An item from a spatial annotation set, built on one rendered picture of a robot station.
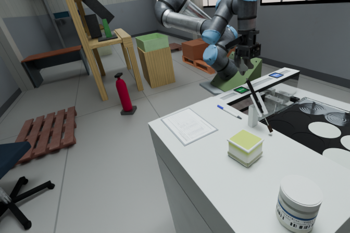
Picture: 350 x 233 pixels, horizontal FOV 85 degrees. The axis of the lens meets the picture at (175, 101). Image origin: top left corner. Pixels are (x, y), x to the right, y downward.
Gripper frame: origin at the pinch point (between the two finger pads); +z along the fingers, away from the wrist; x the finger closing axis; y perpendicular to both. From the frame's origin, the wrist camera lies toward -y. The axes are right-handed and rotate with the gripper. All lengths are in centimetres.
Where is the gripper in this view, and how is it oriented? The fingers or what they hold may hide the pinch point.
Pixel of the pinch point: (241, 72)
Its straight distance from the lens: 98.6
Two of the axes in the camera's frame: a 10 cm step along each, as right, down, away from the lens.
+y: 4.8, 3.6, -8.0
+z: 1.4, 8.7, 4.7
